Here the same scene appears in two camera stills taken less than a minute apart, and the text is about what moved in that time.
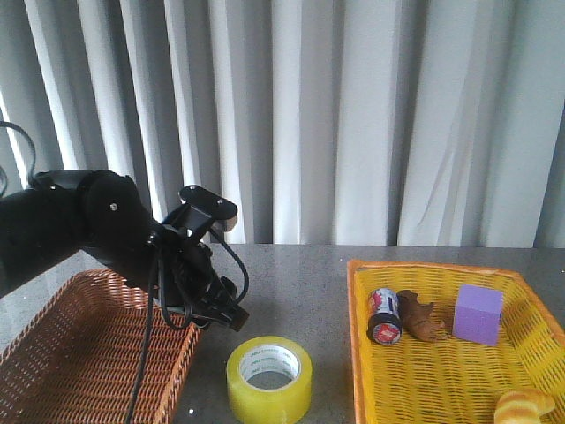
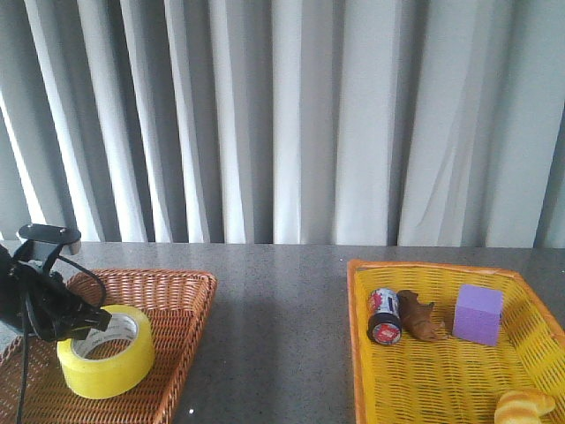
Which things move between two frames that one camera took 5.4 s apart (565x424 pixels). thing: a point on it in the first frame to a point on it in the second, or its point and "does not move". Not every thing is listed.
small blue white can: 385,320 does not move
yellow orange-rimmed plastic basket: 455,380 does not move
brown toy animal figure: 418,319 does not move
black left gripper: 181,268 to 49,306
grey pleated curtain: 432,124 does not move
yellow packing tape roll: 269,381 to 114,376
